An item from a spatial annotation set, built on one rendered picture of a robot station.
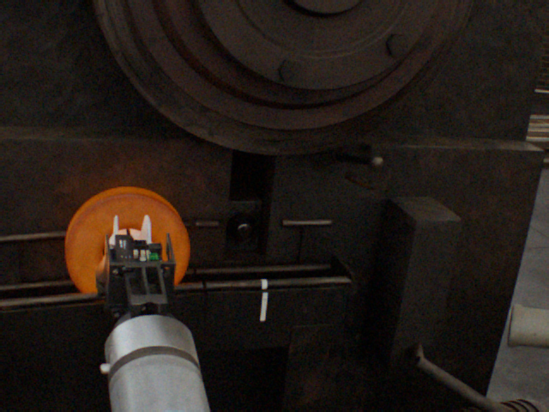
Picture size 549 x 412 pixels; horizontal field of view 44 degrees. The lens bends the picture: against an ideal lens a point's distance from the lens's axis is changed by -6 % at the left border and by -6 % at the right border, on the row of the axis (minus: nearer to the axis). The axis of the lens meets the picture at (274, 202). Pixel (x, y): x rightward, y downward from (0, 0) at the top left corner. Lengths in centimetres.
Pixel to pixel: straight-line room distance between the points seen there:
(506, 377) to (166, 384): 170
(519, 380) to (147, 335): 169
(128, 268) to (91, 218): 14
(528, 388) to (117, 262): 166
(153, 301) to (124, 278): 6
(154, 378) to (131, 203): 29
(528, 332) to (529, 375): 129
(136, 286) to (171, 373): 14
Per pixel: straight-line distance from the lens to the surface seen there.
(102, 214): 86
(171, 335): 68
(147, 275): 75
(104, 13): 78
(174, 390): 63
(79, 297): 88
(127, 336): 68
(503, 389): 218
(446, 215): 98
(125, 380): 65
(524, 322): 100
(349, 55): 76
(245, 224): 99
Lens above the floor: 111
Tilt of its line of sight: 19 degrees down
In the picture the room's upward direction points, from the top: 6 degrees clockwise
